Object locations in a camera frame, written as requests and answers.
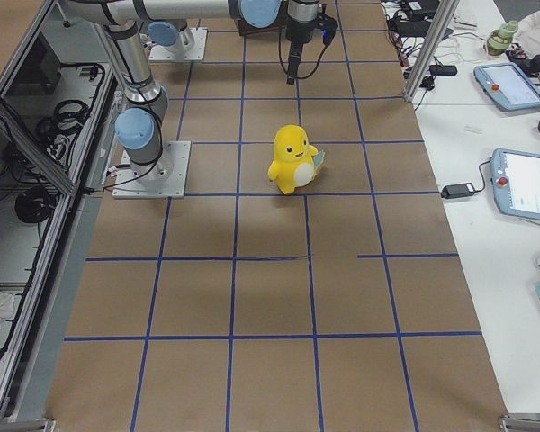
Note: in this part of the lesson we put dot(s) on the lower teach pendant tablet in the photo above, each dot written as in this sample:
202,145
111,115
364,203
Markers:
516,183

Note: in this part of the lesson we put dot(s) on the teach pendant tablet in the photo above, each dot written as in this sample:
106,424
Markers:
508,87
516,183

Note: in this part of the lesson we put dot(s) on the upper teach pendant tablet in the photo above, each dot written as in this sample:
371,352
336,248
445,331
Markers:
508,87

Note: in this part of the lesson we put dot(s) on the black power adapter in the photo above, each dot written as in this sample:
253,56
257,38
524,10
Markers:
455,191

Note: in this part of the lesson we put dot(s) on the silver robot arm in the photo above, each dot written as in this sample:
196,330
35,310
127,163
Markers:
139,127
173,35

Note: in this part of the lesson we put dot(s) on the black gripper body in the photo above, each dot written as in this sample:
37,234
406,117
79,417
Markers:
296,31

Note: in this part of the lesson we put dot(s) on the aluminium frame post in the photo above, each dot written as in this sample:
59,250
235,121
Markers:
436,32

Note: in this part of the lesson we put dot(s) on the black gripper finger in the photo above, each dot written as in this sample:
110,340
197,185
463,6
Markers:
294,61

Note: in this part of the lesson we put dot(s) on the green stacked toy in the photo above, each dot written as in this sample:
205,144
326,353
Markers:
500,39

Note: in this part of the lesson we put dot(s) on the yellow plush dinosaur toy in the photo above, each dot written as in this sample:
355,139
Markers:
296,162

